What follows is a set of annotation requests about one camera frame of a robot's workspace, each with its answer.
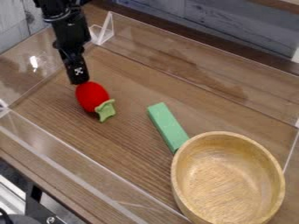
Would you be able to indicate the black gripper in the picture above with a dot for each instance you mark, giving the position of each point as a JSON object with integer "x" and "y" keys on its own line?
{"x": 72, "y": 34}

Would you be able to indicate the red plush strawberry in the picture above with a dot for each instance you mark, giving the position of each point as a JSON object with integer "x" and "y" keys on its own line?
{"x": 95, "y": 101}

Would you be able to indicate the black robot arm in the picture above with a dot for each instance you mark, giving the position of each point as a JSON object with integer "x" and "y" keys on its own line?
{"x": 48, "y": 5}

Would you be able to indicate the green rectangular block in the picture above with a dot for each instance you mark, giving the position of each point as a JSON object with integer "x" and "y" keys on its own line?
{"x": 167, "y": 125}

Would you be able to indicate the wooden bowl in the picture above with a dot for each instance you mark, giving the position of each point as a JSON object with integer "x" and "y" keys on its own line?
{"x": 227, "y": 180}

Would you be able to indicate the clear acrylic enclosure wall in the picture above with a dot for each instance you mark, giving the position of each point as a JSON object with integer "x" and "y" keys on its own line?
{"x": 107, "y": 169}

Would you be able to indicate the black table leg bracket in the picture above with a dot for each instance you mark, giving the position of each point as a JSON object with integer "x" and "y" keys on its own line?
{"x": 36, "y": 210}

